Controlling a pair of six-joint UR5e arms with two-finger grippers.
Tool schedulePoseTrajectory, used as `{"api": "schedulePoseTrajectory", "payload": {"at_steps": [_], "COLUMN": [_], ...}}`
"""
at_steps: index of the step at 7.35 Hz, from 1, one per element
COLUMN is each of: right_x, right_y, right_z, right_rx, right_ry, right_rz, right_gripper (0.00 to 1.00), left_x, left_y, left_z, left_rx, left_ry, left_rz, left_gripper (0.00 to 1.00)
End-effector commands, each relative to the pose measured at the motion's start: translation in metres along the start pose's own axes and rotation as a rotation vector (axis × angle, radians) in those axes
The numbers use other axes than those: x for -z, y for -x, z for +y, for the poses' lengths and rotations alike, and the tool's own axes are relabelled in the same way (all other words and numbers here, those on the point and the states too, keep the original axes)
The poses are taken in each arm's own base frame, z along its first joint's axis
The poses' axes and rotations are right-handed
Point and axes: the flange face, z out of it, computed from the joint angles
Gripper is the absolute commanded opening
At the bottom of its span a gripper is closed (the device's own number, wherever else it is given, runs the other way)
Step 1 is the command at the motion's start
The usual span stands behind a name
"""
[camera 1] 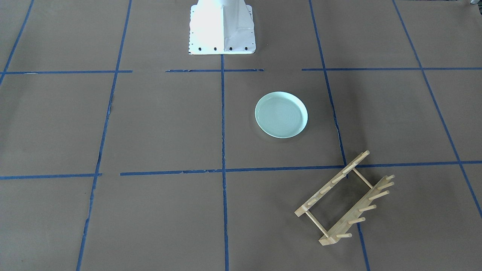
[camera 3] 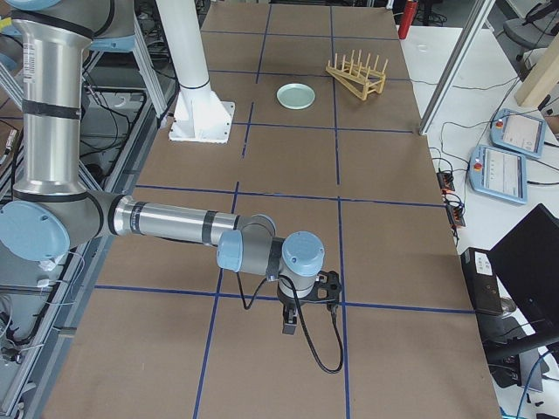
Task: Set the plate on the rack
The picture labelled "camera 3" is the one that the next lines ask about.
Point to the grey office chair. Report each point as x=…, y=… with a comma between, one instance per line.
x=536, y=30

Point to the wooden dish rack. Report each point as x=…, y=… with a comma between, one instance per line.
x=360, y=77

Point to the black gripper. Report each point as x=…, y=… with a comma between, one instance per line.
x=288, y=303

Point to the black box device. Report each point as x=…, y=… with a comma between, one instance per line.
x=482, y=284

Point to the light green plate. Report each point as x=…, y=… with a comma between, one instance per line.
x=295, y=96

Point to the blue teach pendant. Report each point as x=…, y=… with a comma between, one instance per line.
x=519, y=132
x=499, y=173

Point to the red cylinder bottle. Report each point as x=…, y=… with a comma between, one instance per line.
x=409, y=13

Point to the aluminium side frame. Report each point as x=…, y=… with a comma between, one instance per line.
x=57, y=210

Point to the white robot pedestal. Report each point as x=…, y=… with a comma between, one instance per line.
x=200, y=115

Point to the aluminium frame post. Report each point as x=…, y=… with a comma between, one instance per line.
x=473, y=25

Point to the far blue teach pendant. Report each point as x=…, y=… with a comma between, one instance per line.
x=519, y=132

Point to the orange black connector box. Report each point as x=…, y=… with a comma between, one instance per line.
x=445, y=180

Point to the black laptop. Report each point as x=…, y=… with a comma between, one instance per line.
x=526, y=262

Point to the wooden beam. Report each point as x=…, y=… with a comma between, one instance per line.
x=541, y=80

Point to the black gripper camera mount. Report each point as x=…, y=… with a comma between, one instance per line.
x=327, y=288

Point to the near blue teach pendant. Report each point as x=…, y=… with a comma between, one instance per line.
x=499, y=173

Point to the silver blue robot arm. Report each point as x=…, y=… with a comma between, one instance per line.
x=244, y=244

